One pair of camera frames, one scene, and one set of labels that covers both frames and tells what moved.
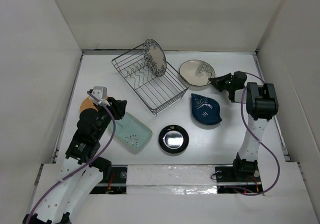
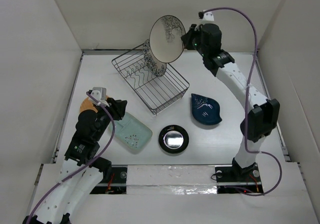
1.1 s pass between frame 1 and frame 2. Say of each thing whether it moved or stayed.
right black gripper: moved
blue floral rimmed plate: stayed
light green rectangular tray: stayed
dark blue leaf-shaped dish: stayed
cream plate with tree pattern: moved
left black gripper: stayed
